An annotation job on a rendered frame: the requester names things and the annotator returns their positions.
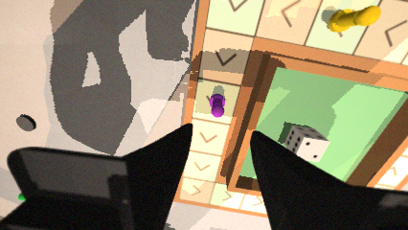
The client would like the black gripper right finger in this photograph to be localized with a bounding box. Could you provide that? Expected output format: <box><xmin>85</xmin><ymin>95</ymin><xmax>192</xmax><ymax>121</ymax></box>
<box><xmin>250</xmin><ymin>130</ymin><xmax>408</xmax><ymax>230</ymax></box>

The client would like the yellow pawn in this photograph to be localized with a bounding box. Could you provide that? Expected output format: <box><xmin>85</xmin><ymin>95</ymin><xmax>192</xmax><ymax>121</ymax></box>
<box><xmin>329</xmin><ymin>6</ymin><xmax>381</xmax><ymax>32</ymax></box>

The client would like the beige die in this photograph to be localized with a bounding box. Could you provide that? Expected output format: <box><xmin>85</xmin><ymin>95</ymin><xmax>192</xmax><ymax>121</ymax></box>
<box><xmin>284</xmin><ymin>126</ymin><xmax>330</xmax><ymax>162</ymax></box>

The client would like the purple pawn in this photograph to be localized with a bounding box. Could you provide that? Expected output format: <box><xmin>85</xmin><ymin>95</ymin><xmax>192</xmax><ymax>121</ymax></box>
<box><xmin>210</xmin><ymin>94</ymin><xmax>225</xmax><ymax>118</ymax></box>

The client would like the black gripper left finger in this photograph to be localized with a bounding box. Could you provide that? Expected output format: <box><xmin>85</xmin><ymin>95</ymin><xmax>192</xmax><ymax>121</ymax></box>
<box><xmin>7</xmin><ymin>123</ymin><xmax>193</xmax><ymax>230</ymax></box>

